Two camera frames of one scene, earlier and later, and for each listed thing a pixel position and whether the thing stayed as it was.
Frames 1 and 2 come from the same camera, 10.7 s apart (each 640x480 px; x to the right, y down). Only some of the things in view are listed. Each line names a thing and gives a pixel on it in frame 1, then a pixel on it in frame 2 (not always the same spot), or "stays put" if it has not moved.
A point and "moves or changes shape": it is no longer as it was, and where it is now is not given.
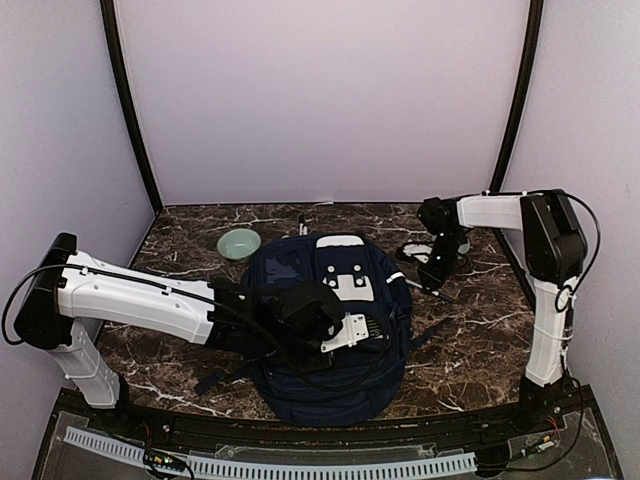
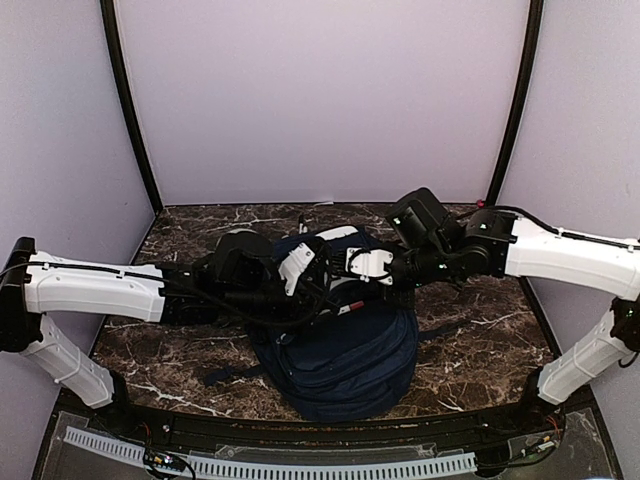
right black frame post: [518, 122] stays put
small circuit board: [172, 461] stays put
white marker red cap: [422, 287] moves or changes shape
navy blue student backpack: [366, 376] moves or changes shape
